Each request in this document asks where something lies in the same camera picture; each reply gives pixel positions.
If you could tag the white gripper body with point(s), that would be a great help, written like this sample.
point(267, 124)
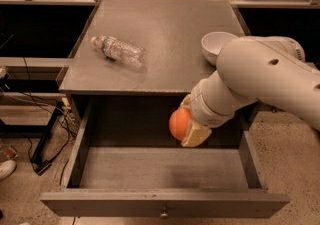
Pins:
point(202, 106)

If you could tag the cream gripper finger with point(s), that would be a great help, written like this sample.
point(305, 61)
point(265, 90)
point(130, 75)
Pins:
point(185, 102)
point(196, 134)

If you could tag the orange fruit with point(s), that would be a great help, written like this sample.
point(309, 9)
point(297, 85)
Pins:
point(178, 123)

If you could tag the grey top drawer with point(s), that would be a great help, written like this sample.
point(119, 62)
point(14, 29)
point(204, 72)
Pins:
point(220, 178)

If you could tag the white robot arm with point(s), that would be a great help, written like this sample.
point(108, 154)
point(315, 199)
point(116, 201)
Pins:
point(251, 69)

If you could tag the grey cabinet with counter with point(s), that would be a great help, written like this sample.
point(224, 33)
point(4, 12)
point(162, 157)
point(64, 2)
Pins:
point(130, 106)

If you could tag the small metal drawer knob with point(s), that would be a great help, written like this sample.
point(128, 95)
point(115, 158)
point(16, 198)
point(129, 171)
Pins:
point(164, 212)

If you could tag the white ceramic bowl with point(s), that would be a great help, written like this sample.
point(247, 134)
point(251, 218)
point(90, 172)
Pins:
point(213, 42)

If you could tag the clear plastic water bottle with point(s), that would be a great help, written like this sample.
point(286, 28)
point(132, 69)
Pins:
point(124, 52)

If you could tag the black metal stand leg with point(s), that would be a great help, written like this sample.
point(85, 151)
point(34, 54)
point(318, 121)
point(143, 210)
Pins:
point(40, 165)

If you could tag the white shoe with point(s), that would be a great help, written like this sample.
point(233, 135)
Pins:
point(7, 168)

